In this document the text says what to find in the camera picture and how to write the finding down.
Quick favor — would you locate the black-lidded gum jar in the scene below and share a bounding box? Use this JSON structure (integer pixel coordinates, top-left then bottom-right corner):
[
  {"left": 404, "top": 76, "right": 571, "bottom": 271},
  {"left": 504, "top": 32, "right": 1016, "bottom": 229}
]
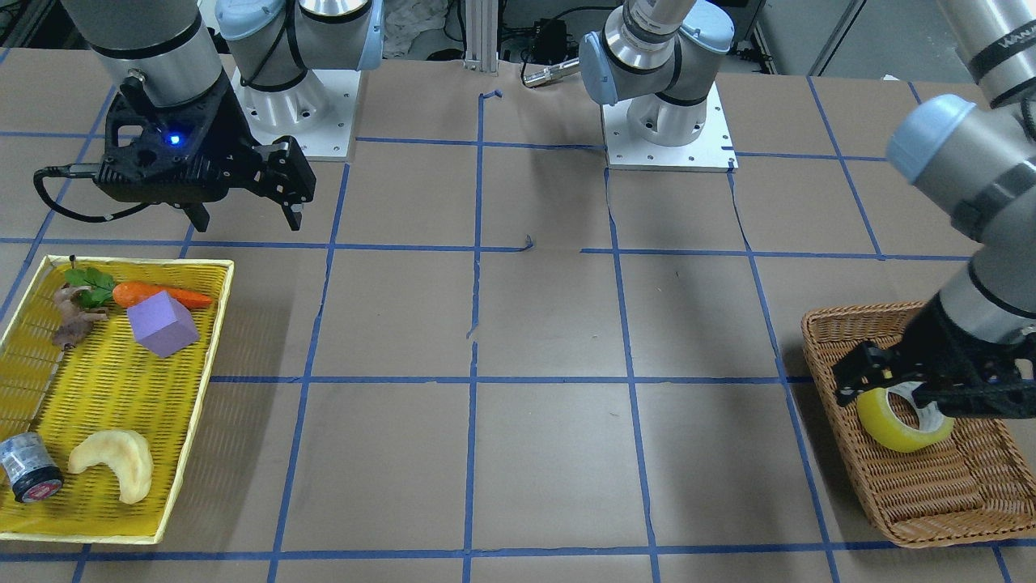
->
[{"left": 1, "top": 432, "right": 64, "bottom": 504}]

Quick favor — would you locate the brown wicker basket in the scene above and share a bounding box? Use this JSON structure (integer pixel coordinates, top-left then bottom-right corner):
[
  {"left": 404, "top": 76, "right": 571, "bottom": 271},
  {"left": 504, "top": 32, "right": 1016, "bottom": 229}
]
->
[{"left": 800, "top": 301, "right": 1035, "bottom": 547}]

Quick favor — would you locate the yellow clear tape roll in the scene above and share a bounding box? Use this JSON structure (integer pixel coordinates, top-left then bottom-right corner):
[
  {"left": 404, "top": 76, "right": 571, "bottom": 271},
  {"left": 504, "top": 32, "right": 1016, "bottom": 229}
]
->
[{"left": 856, "top": 381, "right": 955, "bottom": 453}]

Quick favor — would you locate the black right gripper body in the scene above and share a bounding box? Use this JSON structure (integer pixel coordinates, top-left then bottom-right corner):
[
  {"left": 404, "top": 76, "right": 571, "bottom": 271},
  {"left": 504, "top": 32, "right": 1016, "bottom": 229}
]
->
[{"left": 93, "top": 72, "right": 316, "bottom": 204}]

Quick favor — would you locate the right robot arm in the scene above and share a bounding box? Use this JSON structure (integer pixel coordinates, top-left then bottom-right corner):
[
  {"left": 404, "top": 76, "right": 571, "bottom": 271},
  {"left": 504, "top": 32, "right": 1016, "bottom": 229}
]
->
[{"left": 33, "top": 1, "right": 384, "bottom": 232}]

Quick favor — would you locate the yellow plastic basket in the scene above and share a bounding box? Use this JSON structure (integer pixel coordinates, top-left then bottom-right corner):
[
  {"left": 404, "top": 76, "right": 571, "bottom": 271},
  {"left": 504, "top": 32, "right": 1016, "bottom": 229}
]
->
[{"left": 1, "top": 255, "right": 236, "bottom": 545}]

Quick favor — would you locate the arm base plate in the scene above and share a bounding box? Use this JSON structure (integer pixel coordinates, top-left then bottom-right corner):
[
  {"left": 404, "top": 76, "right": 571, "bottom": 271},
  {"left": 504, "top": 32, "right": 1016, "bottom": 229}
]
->
[
  {"left": 601, "top": 83, "right": 739, "bottom": 172},
  {"left": 231, "top": 69, "right": 363, "bottom": 162}
]

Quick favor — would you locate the purple foam cube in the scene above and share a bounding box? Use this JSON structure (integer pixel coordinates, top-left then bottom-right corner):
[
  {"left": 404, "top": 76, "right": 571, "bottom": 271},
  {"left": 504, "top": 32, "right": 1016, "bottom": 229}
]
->
[{"left": 126, "top": 292, "right": 201, "bottom": 358}]

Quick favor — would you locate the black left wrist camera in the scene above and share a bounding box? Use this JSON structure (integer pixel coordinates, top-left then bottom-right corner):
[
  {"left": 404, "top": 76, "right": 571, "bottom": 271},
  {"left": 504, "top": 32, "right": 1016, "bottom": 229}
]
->
[{"left": 936, "top": 357, "right": 1035, "bottom": 419}]

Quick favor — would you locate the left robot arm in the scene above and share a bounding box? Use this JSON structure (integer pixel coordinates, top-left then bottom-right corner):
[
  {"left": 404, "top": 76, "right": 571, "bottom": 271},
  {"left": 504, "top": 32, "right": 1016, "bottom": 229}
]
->
[{"left": 580, "top": 1, "right": 1035, "bottom": 419}]

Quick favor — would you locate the orange toy carrot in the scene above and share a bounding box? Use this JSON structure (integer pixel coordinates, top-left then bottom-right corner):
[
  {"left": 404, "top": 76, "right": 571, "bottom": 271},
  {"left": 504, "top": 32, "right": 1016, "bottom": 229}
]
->
[{"left": 111, "top": 280, "right": 214, "bottom": 310}]

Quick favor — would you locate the aluminium frame post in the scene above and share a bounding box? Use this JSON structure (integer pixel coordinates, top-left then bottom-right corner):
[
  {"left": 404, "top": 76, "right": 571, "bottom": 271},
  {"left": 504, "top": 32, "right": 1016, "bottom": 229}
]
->
[{"left": 463, "top": 0, "right": 502, "bottom": 76}]

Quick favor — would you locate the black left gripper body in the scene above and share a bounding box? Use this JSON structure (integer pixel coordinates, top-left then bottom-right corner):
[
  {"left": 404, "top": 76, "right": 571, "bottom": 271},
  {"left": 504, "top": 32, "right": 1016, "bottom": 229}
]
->
[{"left": 832, "top": 299, "right": 1034, "bottom": 388}]

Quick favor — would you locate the brown dried leaf toy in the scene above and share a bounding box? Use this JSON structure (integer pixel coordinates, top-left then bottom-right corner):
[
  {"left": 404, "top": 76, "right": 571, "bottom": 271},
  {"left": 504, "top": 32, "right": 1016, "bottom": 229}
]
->
[{"left": 51, "top": 255, "right": 116, "bottom": 351}]

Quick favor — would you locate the pale croissant toy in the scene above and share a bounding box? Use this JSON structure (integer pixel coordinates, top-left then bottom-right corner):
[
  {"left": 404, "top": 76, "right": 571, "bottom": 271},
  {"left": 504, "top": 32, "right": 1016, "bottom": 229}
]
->
[{"left": 67, "top": 429, "right": 153, "bottom": 504}]

